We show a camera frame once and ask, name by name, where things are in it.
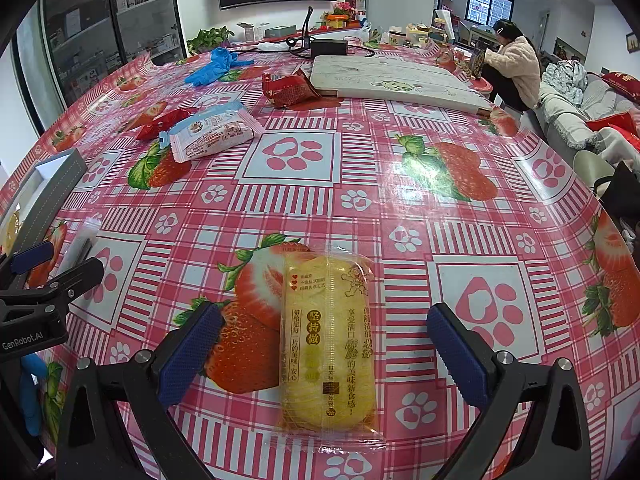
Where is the dark framed window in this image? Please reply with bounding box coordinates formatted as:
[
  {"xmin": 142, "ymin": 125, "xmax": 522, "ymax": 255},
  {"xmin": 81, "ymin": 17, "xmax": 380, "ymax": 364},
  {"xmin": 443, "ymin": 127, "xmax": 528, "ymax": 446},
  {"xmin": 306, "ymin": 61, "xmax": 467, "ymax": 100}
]
[{"xmin": 467, "ymin": 0, "xmax": 516, "ymax": 26}]

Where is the green potted plant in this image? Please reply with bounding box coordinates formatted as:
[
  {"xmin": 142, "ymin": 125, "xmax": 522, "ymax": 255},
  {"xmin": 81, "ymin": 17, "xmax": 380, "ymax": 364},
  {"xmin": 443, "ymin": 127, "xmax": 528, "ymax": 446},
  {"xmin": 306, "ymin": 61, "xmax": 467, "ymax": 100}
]
[{"xmin": 187, "ymin": 27, "xmax": 236, "ymax": 53}]

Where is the red cushion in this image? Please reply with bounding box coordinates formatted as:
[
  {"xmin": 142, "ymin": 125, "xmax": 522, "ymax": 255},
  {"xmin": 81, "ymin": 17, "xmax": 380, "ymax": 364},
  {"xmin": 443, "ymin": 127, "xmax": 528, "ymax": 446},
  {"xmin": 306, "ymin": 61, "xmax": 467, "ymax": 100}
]
[{"xmin": 600, "ymin": 71, "xmax": 640, "ymax": 98}]

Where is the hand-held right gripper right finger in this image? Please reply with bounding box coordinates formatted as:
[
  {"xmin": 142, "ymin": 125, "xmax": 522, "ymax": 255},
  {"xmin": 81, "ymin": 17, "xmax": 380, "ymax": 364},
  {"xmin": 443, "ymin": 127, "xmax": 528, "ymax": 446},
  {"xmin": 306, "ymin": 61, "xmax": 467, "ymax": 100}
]
[{"xmin": 426, "ymin": 303, "xmax": 593, "ymax": 480}]

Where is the glass display cabinet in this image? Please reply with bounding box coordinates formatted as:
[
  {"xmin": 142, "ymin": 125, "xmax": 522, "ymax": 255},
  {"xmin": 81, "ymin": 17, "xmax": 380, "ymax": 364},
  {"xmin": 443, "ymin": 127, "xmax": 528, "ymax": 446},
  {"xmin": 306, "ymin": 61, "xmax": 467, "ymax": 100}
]
[{"xmin": 40, "ymin": 0, "xmax": 188, "ymax": 106}]

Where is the beige leather chair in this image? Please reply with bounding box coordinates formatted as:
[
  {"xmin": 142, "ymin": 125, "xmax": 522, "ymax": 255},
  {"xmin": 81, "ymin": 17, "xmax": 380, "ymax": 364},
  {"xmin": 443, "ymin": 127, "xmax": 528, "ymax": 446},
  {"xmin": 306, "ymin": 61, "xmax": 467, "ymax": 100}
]
[{"xmin": 572, "ymin": 150, "xmax": 640, "ymax": 196}]

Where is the small red snack packet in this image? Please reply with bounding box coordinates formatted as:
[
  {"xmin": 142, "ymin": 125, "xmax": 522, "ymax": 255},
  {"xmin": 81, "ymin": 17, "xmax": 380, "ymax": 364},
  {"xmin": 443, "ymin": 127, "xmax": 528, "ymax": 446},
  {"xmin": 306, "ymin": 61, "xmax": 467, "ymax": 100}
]
[{"xmin": 136, "ymin": 107, "xmax": 198, "ymax": 142}]

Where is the grey sofa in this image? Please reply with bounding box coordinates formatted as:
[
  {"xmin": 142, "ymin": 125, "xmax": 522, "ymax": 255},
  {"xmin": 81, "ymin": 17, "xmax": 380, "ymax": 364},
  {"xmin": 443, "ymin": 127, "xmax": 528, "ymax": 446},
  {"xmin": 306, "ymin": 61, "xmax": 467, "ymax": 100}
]
[{"xmin": 532, "ymin": 72, "xmax": 640, "ymax": 156}]

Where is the black cable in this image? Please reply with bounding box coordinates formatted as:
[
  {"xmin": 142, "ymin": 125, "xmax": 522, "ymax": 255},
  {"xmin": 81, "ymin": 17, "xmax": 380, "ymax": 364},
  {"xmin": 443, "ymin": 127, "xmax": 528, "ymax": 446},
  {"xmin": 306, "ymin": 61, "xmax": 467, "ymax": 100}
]
[{"xmin": 257, "ymin": 6, "xmax": 376, "ymax": 61}]

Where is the white folded board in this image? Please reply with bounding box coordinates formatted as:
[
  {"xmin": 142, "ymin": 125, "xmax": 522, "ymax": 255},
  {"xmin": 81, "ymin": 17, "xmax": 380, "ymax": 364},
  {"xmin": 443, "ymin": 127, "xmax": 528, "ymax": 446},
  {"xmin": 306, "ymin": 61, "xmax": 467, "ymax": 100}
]
[{"xmin": 310, "ymin": 55, "xmax": 493, "ymax": 113}]

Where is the black power adapter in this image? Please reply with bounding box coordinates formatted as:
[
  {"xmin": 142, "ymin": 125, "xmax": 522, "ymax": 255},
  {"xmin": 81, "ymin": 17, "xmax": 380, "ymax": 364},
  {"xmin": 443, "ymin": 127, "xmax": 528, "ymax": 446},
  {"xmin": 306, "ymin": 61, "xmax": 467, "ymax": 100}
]
[{"xmin": 311, "ymin": 40, "xmax": 348, "ymax": 57}]

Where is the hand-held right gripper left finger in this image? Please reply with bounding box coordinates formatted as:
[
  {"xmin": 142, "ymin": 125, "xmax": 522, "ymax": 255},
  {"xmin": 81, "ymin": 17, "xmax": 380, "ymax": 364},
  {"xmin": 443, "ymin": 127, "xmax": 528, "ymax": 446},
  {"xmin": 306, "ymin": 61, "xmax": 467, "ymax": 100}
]
[{"xmin": 56, "ymin": 301, "xmax": 225, "ymax": 480}]

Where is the large red patterned snack packet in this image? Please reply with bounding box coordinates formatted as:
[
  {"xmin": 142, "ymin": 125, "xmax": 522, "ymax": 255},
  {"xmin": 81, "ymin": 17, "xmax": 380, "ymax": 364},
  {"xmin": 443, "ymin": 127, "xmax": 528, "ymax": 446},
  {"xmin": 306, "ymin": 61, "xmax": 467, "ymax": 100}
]
[{"xmin": 262, "ymin": 69, "xmax": 321, "ymax": 108}]

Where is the light blue snack packet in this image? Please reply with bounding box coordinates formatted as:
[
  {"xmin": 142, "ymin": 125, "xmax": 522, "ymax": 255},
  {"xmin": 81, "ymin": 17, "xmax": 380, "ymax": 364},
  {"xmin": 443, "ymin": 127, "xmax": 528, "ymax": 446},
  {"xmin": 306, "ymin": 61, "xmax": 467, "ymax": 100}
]
[{"xmin": 159, "ymin": 102, "xmax": 266, "ymax": 163}]

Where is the clear packet with dark stick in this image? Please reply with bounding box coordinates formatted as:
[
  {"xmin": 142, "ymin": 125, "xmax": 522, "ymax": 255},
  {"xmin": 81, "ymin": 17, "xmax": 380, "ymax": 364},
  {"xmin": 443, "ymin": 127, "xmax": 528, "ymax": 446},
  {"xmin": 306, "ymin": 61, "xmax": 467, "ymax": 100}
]
[{"xmin": 59, "ymin": 217, "xmax": 103, "ymax": 273}]

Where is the blue disposable glove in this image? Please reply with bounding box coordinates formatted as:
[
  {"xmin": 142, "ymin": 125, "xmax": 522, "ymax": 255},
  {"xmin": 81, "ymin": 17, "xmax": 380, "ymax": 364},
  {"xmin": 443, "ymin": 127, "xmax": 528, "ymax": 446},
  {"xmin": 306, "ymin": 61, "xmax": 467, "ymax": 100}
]
[
  {"xmin": 210, "ymin": 49, "xmax": 256, "ymax": 68},
  {"xmin": 184, "ymin": 62, "xmax": 226, "ymax": 86}
]

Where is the black bag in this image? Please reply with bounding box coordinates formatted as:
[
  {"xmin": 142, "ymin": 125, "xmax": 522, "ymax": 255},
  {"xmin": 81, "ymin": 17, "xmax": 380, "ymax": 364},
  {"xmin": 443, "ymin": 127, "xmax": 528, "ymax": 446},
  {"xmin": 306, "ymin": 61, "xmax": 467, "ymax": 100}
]
[{"xmin": 592, "ymin": 160, "xmax": 640, "ymax": 221}]

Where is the grey cardboard box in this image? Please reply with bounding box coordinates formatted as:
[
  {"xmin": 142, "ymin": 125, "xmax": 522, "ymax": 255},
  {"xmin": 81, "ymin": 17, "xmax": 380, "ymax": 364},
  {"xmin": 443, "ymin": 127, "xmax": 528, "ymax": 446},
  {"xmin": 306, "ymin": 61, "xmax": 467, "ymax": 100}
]
[{"xmin": 0, "ymin": 149, "xmax": 88, "ymax": 255}]

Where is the yellow snack packet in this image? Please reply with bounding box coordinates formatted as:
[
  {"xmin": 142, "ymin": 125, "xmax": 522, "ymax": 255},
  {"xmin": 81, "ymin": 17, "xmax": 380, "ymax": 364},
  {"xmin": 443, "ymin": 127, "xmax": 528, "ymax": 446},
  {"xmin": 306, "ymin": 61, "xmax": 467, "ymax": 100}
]
[{"xmin": 276, "ymin": 247, "xmax": 385, "ymax": 448}]

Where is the red cloth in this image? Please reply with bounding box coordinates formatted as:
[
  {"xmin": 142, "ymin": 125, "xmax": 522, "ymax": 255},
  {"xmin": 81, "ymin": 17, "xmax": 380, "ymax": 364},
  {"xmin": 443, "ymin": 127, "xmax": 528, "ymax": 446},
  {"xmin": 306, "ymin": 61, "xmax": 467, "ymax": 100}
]
[{"xmin": 587, "ymin": 112, "xmax": 640, "ymax": 136}]

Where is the grey patterned blanket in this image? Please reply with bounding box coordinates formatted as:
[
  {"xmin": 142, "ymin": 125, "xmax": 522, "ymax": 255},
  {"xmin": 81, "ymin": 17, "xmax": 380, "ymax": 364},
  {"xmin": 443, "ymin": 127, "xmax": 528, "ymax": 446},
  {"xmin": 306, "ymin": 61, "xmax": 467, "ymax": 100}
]
[{"xmin": 542, "ymin": 60, "xmax": 588, "ymax": 93}]

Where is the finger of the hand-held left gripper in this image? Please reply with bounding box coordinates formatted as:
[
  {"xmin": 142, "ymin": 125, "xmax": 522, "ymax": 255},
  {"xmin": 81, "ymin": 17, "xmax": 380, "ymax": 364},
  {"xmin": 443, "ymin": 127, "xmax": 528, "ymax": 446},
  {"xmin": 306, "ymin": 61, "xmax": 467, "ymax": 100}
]
[
  {"xmin": 0, "ymin": 240, "xmax": 56, "ymax": 287},
  {"xmin": 27, "ymin": 256, "xmax": 105, "ymax": 303}
]

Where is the person's left hand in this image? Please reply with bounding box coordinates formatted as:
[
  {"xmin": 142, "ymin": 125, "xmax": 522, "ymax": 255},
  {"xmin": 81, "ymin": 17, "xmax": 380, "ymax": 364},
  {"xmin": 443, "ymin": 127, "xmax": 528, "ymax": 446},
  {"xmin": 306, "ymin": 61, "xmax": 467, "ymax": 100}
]
[{"xmin": 20, "ymin": 352, "xmax": 49, "ymax": 437}]

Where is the pink strawberry tablecloth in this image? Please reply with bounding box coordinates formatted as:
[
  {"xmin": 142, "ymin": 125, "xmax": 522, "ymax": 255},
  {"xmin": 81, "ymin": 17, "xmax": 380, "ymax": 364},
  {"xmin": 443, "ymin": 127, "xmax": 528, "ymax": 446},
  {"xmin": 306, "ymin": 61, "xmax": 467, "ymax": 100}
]
[{"xmin": 0, "ymin": 42, "xmax": 640, "ymax": 480}]

